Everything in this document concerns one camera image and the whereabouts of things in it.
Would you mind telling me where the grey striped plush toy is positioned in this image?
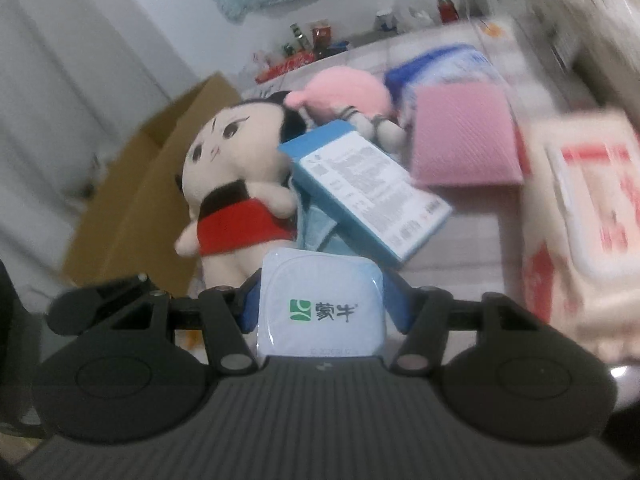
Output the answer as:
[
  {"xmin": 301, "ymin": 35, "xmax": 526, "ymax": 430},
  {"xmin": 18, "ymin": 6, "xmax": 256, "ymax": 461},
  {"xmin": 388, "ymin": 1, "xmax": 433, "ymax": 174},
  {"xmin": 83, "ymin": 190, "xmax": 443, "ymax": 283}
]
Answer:
[{"xmin": 337, "ymin": 104, "xmax": 409, "ymax": 154}]

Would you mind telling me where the plaid floral bed sheet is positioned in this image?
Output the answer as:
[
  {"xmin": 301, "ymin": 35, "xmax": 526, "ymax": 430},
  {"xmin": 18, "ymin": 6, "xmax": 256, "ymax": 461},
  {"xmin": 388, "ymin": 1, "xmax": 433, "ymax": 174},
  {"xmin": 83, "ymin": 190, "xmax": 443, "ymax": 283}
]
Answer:
[{"xmin": 240, "ymin": 15, "xmax": 601, "ymax": 321}]

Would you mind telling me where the black-haired doll plush red dress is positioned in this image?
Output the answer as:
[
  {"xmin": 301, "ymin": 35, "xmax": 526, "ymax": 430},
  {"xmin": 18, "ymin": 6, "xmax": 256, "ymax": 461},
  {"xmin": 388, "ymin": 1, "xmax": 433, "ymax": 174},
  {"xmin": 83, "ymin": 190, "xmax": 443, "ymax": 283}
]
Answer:
[{"xmin": 175, "ymin": 91, "xmax": 313, "ymax": 295}]

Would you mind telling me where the white curtain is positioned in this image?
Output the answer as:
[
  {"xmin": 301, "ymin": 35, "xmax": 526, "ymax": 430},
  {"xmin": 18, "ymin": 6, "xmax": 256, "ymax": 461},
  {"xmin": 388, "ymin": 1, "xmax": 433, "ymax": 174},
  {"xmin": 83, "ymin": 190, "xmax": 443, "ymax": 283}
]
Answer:
[{"xmin": 0, "ymin": 0, "xmax": 203, "ymax": 221}]

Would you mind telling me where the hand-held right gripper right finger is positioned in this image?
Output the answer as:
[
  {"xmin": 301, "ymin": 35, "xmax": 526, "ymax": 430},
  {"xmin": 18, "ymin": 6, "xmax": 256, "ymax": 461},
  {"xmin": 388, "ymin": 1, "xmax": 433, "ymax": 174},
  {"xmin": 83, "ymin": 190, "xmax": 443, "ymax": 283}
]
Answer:
[{"xmin": 382, "ymin": 270, "xmax": 551, "ymax": 376}]

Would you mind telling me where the glass bottle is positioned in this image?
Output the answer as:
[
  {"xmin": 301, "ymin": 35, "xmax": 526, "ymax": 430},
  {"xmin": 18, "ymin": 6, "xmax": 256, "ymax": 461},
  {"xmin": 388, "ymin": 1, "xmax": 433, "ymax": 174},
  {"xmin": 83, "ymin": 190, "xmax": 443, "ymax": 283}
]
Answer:
[{"xmin": 287, "ymin": 24, "xmax": 309, "ymax": 57}]

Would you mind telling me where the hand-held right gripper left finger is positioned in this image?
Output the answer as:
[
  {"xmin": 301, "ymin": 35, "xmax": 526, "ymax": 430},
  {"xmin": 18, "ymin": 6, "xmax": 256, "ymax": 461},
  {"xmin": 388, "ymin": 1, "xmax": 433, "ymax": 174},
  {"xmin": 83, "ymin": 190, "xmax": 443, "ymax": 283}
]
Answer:
[{"xmin": 47, "ymin": 269, "xmax": 264, "ymax": 376}]

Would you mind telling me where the white and red wet wipes pack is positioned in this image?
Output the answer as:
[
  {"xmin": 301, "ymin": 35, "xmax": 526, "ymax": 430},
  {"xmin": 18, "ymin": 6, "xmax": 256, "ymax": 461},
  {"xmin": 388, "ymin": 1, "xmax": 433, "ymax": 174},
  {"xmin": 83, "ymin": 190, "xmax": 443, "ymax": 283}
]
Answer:
[{"xmin": 520, "ymin": 110, "xmax": 640, "ymax": 361}]

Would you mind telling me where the pink padded pouch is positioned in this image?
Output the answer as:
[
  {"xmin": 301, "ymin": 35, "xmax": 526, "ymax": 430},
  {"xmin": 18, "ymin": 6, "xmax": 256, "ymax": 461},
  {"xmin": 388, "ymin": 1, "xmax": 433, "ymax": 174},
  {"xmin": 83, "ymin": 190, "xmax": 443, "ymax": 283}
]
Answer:
[{"xmin": 410, "ymin": 85, "xmax": 526, "ymax": 188}]

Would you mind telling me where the pink round plush toy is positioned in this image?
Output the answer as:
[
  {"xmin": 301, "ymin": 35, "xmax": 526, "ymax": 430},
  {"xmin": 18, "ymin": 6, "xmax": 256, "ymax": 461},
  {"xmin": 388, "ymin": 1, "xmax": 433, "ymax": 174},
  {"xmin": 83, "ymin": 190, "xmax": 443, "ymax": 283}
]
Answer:
[{"xmin": 284, "ymin": 66, "xmax": 393, "ymax": 125}]

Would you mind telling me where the white yogurt cup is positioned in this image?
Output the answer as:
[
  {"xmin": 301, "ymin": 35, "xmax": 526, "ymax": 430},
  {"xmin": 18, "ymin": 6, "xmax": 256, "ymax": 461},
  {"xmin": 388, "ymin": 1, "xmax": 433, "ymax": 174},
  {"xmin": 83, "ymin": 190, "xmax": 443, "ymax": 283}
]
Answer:
[{"xmin": 255, "ymin": 247, "xmax": 386, "ymax": 361}]

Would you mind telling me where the blue printed carton box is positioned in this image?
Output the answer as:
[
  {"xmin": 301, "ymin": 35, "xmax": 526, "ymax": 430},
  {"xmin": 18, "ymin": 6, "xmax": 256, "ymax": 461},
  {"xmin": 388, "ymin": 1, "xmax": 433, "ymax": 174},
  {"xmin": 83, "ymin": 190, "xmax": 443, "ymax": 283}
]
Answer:
[{"xmin": 277, "ymin": 120, "xmax": 453, "ymax": 267}]

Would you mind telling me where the blue and white soft pack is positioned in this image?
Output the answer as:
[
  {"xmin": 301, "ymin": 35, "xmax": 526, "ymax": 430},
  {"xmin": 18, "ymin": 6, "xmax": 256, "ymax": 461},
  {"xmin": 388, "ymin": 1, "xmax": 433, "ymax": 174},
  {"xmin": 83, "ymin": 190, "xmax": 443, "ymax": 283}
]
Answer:
[{"xmin": 384, "ymin": 44, "xmax": 507, "ymax": 126}]

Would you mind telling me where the white lace cloth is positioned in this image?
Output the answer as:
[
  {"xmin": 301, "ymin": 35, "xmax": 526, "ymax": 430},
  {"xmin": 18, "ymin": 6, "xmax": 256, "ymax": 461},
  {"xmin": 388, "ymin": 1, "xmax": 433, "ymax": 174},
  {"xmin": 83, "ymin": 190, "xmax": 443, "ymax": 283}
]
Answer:
[{"xmin": 520, "ymin": 0, "xmax": 640, "ymax": 91}]

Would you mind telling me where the brown cardboard box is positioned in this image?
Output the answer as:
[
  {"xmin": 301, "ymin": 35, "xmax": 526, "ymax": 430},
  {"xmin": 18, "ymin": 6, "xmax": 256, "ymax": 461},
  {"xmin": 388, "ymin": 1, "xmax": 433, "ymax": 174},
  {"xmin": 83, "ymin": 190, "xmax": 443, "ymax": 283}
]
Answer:
[{"xmin": 60, "ymin": 72, "xmax": 246, "ymax": 302}]

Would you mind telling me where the light blue cloth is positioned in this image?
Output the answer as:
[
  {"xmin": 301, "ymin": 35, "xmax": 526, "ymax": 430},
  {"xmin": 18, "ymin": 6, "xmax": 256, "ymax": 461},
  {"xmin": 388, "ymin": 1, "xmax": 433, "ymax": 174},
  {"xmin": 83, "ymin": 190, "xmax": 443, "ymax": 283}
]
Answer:
[{"xmin": 287, "ymin": 180, "xmax": 362, "ymax": 261}]

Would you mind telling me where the red snack packet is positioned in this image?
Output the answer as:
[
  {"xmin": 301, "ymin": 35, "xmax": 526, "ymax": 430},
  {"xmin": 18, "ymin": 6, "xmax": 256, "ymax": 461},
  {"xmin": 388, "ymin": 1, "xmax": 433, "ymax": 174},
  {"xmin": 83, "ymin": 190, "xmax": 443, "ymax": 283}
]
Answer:
[{"xmin": 255, "ymin": 52, "xmax": 317, "ymax": 84}]

